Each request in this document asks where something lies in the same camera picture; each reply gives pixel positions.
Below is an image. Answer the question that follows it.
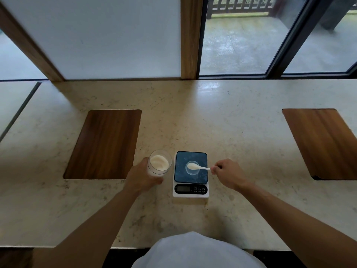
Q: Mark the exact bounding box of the person's right forearm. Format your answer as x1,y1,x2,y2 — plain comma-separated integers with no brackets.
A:
237,181,357,268

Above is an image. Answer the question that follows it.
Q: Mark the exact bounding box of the small clear plastic cup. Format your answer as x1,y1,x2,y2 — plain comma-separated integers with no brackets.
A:
185,161,201,176

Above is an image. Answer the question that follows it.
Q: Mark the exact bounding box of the dark outdoor railing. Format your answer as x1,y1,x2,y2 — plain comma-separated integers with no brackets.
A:
211,0,277,15

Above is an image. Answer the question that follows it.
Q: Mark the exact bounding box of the upright wooden post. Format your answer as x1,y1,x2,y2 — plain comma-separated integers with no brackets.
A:
180,0,204,80

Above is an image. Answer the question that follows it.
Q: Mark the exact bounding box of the person's left forearm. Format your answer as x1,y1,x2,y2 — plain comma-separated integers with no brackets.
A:
31,186,140,268

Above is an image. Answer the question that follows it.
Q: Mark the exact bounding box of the person's right hand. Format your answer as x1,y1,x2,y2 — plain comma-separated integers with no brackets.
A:
210,159,250,193

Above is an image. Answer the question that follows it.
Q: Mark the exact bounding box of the white powder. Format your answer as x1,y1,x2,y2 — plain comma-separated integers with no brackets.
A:
150,155,170,171

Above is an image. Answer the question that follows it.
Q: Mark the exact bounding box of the wooden inlay panel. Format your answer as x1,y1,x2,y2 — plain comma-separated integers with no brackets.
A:
63,109,142,180
282,108,357,181

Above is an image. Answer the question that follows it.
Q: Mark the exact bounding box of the person's white shirt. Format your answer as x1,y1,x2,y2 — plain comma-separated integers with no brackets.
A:
131,232,267,268

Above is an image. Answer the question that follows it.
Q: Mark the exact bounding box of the dark metal window frame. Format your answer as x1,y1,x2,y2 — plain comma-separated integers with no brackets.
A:
196,0,357,80

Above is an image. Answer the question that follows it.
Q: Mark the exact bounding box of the white digital kitchen scale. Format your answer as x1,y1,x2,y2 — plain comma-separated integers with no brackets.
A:
172,151,210,198

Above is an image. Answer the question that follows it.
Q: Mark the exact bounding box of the person's left hand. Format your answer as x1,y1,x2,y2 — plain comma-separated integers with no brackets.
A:
125,157,164,195

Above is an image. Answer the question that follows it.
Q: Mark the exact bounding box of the white plastic spoon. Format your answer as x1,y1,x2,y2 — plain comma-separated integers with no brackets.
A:
187,162,212,171

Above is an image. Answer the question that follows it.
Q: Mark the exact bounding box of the clear glass cup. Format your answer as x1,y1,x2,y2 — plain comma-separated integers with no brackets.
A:
147,149,173,176

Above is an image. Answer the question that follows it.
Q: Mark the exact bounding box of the slanted wooden frame beam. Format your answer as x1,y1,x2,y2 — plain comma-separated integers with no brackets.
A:
0,2,65,82

